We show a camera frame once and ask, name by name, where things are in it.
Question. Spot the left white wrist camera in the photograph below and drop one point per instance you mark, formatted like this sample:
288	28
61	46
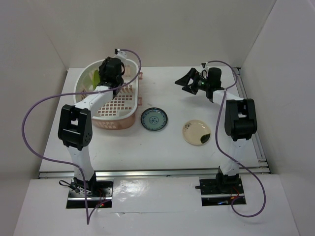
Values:
120	55

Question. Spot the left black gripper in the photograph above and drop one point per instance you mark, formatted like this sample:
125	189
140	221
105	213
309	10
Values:
101	68

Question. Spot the blue floral plate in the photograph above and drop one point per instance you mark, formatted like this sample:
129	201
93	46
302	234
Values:
154	119

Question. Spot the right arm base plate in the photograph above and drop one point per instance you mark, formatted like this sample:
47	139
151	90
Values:
213	195

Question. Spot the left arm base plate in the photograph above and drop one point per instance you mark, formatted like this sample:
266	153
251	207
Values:
102	195

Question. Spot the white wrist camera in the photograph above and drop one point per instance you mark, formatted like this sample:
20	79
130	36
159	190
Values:
204	68
120	55

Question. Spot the aluminium side rail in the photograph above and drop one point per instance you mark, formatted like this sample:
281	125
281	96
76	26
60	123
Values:
251	125

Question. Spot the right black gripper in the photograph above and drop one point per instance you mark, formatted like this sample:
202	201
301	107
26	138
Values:
185	79

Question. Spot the green plate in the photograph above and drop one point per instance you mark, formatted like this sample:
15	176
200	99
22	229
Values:
95	79

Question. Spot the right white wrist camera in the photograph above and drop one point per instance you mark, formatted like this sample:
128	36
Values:
204	68

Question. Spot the aluminium front rail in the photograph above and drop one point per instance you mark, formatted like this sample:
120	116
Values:
143	173

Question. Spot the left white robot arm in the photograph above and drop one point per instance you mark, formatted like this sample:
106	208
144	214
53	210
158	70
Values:
75	127

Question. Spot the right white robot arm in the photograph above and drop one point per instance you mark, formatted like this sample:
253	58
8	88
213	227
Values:
240	123

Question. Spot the cream plate black mark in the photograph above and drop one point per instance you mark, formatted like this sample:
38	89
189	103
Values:
196	132

